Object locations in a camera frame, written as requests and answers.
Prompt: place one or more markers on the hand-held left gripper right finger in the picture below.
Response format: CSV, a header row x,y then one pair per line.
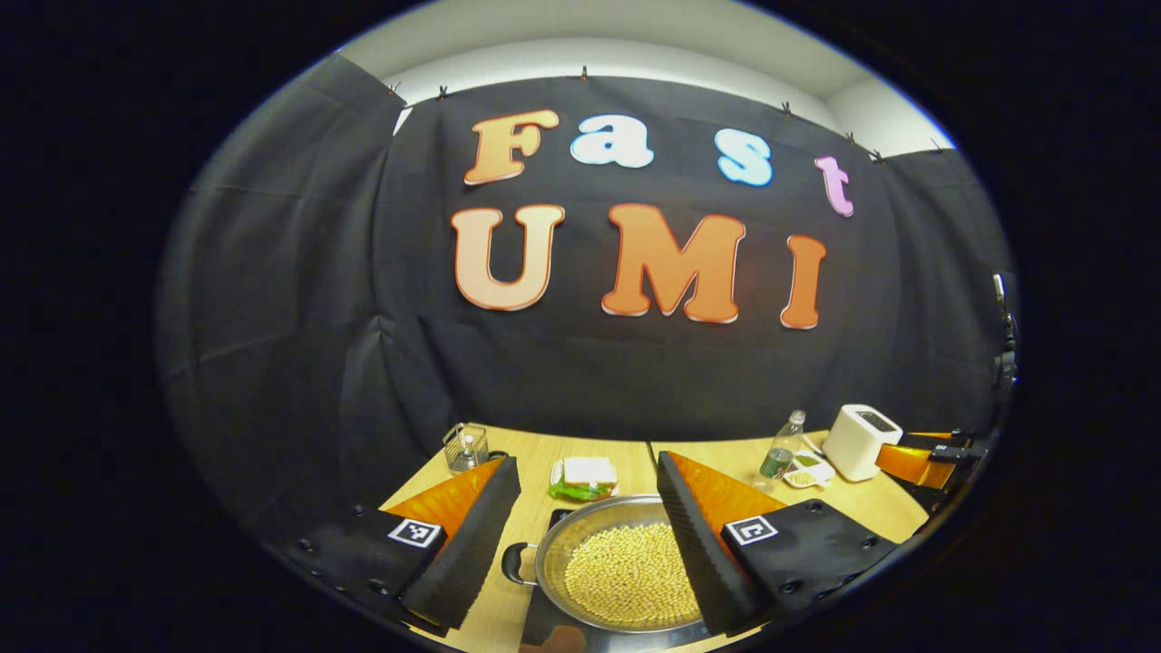
x,y
703,553

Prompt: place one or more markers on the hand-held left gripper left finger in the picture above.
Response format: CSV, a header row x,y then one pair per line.
x,y
472,553

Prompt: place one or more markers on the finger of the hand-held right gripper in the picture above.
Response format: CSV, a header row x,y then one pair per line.
x,y
916,464

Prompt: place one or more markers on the steel pot with soybeans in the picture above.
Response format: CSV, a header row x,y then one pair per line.
x,y
626,571

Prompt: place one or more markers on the black induction cooktop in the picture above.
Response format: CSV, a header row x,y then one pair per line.
x,y
535,609

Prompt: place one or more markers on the white toaster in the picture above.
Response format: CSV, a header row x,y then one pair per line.
x,y
857,444

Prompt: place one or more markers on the metal mesh holder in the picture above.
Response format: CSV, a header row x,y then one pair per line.
x,y
466,449

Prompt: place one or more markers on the white divided dish of beans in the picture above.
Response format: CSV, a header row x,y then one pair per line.
x,y
807,470

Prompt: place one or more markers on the clear plastic water bottle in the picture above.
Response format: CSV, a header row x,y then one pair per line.
x,y
780,453

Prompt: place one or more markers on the sandwich on white plate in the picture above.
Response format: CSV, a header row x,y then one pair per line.
x,y
588,473

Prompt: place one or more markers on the row of black cloth clips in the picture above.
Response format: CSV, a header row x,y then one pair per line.
x,y
789,111

